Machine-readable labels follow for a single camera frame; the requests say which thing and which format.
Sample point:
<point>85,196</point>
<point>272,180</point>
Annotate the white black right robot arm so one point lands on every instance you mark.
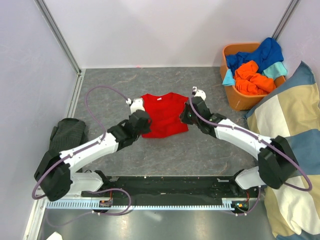
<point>276,160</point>

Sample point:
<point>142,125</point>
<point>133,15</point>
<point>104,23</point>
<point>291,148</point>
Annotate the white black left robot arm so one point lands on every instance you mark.
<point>56,173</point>

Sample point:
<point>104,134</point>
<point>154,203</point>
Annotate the blue and teal t shirt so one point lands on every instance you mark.
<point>267,55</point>

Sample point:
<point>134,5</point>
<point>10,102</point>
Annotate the orange t shirt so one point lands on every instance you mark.
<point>251,83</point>

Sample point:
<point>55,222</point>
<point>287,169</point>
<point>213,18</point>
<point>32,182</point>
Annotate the dark green striped folded shirt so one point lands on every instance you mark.
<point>68,134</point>

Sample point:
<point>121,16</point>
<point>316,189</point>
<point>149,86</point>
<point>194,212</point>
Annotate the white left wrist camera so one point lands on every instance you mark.
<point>137,104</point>

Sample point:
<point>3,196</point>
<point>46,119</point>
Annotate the light blue slotted cable duct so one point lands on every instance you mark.
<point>90,204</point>

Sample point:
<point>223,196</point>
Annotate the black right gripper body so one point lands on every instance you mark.
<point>186,118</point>

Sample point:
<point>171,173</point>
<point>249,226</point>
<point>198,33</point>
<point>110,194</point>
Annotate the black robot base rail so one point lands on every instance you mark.
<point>213,186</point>

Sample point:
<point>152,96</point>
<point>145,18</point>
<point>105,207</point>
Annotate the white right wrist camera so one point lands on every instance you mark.
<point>196,92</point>

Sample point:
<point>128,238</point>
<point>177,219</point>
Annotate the red t shirt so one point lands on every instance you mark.
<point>164,112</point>

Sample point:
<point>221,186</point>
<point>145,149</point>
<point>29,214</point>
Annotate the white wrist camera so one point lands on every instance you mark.
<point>137,104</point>
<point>196,92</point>

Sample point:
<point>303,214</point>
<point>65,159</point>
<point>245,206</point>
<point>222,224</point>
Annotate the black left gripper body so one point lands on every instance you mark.
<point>146,130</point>

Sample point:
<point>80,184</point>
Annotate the aluminium corner frame post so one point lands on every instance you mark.
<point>58,34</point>

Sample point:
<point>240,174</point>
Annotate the right aluminium corner post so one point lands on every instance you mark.
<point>289,11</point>

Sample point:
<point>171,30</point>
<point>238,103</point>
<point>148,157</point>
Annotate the blue and beige checked pillow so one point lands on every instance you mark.
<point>292,111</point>

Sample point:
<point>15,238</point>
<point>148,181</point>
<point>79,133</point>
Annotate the white object bottom left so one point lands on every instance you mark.
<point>55,236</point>

